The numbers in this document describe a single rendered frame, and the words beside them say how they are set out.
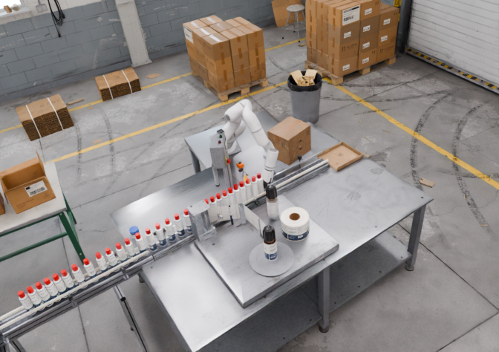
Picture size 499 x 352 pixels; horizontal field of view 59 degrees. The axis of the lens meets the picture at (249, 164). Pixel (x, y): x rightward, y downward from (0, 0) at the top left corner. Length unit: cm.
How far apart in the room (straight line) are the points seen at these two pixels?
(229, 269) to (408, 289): 169
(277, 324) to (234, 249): 73
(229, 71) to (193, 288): 414
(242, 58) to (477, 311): 444
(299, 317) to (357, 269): 67
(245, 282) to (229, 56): 418
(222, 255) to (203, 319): 48
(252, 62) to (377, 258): 379
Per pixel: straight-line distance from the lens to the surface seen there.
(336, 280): 381
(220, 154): 314
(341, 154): 403
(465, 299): 417
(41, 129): 697
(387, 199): 362
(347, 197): 360
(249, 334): 355
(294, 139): 380
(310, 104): 578
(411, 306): 402
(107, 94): 746
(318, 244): 317
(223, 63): 653
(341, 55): 673
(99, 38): 830
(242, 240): 323
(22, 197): 426
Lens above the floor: 323
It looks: 37 degrees down
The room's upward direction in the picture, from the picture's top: 7 degrees counter-clockwise
